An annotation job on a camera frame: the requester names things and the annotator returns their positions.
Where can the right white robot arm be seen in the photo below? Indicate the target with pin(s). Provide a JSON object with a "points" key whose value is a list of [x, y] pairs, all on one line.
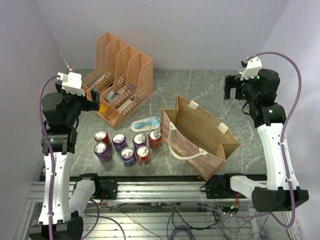
{"points": [[282, 190]]}

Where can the burlap canvas tote bag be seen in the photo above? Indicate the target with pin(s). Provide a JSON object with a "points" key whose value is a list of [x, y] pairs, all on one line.
{"points": [[196, 137]]}

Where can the purple fanta can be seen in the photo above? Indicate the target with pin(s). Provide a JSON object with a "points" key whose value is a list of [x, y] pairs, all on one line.
{"points": [[139, 140], [119, 141], [102, 152], [128, 156]]}

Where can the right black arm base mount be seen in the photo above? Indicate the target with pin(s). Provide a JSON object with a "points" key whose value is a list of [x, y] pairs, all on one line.
{"points": [[219, 187]]}

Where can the blue correction tape package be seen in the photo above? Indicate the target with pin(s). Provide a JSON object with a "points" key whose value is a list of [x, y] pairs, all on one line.
{"points": [[146, 124]]}

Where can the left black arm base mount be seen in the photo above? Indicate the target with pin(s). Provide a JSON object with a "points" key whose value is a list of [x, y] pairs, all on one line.
{"points": [[109, 190]]}

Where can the red cola can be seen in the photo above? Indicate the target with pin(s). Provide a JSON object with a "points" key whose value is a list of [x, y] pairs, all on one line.
{"points": [[102, 136], [143, 155], [155, 139]]}

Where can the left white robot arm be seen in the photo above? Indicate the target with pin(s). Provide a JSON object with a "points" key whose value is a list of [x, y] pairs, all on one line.
{"points": [[61, 217]]}

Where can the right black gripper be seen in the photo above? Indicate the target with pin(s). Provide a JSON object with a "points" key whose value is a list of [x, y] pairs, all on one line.
{"points": [[232, 81]]}

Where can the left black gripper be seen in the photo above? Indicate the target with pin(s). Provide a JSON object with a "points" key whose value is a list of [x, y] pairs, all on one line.
{"points": [[93, 104]]}

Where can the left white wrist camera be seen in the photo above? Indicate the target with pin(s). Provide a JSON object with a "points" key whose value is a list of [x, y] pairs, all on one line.
{"points": [[71, 83]]}

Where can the aluminium frame rail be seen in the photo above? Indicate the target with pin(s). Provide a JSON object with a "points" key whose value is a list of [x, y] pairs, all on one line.
{"points": [[156, 191]]}

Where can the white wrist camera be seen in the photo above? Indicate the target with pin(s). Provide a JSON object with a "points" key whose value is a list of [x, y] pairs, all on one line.
{"points": [[252, 68], [71, 83]]}

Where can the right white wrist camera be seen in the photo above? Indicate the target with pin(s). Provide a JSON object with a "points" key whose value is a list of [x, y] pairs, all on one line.
{"points": [[252, 68]]}

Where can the orange plastic file organizer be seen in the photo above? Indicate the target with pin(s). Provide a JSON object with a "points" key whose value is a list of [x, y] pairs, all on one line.
{"points": [[123, 76]]}

